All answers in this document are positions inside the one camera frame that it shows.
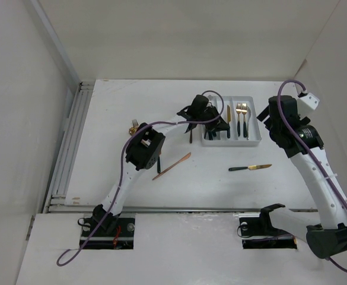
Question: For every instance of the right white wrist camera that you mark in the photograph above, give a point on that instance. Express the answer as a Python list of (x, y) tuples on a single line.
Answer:
[(307, 103)]

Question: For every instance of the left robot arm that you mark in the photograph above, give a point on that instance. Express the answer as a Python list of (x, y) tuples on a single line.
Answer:
[(141, 152)]

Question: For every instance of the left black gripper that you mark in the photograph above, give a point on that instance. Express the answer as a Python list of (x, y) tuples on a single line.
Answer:
[(217, 125)]

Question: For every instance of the gold knife green handle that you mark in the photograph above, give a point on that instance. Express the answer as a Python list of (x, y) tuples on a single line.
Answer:
[(228, 121), (158, 165)]

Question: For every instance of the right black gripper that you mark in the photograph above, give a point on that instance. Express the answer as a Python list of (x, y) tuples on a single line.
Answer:
[(264, 114)]

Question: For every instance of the gold fork green handle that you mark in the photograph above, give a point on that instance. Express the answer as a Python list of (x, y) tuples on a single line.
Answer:
[(244, 112)]

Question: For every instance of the gold knife cluster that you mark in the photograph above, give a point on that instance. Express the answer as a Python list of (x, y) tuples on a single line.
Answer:
[(253, 167)]

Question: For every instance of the rose gold knife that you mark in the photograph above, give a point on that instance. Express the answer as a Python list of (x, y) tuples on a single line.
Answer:
[(173, 165)]

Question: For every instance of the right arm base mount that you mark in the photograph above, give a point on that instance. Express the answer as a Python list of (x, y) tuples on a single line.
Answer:
[(257, 233)]

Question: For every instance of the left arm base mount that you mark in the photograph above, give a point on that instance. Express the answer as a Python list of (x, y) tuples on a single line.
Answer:
[(120, 238)]

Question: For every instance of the gold spoon cluster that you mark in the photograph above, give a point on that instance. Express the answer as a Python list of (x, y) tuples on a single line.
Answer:
[(133, 130), (211, 135)]

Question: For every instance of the aluminium rail frame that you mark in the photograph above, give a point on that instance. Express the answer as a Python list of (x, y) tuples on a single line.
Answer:
[(72, 131)]

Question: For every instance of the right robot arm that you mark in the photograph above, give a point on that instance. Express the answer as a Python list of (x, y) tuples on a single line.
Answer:
[(326, 235)]

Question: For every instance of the white divided cutlery tray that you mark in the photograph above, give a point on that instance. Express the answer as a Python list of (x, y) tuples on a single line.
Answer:
[(221, 140)]

